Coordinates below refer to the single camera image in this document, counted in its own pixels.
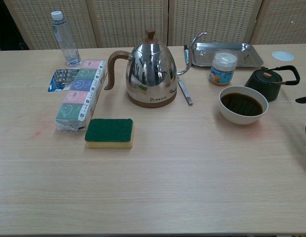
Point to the white bowl of coffee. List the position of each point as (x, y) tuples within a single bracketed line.
[(243, 106)]

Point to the small black teapot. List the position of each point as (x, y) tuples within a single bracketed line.
[(262, 81)]

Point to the white round table grommet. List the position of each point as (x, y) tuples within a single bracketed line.
[(283, 55)]

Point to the stainless steel tray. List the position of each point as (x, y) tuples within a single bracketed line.
[(241, 55)]

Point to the small jar with white lid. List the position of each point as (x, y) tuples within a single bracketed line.
[(222, 71)]

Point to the white metal tongs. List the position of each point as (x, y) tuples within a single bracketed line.
[(185, 92)]

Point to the green black marker pen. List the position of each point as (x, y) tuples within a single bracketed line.
[(186, 55)]

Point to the stainless steel gooseneck kettle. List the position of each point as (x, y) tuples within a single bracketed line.
[(150, 74)]

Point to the wooden woven folding screen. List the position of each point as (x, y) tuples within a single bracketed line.
[(123, 22)]

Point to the green yellow sponge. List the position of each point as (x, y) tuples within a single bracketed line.
[(109, 130)]

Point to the colourful tissue multipack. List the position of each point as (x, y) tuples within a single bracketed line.
[(79, 98)]

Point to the clear plastic water bottle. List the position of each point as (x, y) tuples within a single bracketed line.
[(66, 42)]

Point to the blue blister pack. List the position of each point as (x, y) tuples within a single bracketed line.
[(60, 79)]

